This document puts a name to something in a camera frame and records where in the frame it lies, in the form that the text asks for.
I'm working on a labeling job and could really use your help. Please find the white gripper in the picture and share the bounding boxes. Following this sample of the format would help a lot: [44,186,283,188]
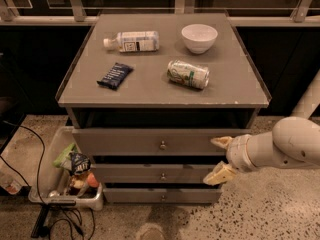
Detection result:
[203,134,256,186]

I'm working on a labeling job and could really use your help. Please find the grey top drawer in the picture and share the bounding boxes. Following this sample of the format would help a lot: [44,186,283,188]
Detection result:
[72,128,248,156]

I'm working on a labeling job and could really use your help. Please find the grey drawer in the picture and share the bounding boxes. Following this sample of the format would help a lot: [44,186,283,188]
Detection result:
[72,128,248,156]
[103,188,222,204]
[92,164,214,183]

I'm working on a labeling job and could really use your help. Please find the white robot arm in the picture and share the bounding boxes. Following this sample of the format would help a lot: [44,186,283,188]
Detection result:
[203,72,320,186]

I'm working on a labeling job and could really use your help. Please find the metal top drawer knob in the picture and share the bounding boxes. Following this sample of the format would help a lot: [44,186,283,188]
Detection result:
[159,141,167,150]

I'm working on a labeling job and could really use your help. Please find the grey bottom drawer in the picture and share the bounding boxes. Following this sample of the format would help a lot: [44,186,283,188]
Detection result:
[103,188,222,204]

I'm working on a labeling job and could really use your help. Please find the grey drawer cabinet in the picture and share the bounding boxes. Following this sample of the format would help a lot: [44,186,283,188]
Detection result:
[56,13,270,189]

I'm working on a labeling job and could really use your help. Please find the grey middle drawer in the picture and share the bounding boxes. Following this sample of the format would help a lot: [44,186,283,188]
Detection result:
[92,164,214,183]

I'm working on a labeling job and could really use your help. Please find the green white soda can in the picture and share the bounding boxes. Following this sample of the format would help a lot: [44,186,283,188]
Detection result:
[167,60,209,90]

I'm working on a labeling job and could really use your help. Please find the white ceramic bowl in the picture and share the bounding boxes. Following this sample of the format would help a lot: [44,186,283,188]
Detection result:
[181,24,218,54]

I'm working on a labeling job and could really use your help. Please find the dark blue snack packet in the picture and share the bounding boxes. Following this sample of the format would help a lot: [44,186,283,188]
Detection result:
[97,63,134,90]

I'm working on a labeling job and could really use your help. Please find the dark blue chip bag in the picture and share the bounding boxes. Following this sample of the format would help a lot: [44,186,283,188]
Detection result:
[70,152,91,175]

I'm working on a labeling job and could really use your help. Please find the clear plastic water bottle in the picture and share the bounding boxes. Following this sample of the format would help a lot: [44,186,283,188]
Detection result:
[103,31,160,53]

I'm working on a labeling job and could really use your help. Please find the green snack bag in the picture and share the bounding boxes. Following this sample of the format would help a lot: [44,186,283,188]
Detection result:
[53,143,76,170]

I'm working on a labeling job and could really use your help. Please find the clear plastic storage bin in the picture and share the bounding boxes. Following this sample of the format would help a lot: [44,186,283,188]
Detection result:
[28,126,103,211]

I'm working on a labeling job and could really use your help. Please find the small plastic bottle on floor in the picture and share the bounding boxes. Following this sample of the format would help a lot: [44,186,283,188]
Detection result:
[0,172,22,195]

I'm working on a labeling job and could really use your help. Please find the metal window railing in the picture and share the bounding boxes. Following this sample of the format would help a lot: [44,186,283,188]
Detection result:
[0,0,320,27]

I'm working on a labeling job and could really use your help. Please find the black cable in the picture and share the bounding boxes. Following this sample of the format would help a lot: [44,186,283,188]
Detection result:
[0,119,96,240]

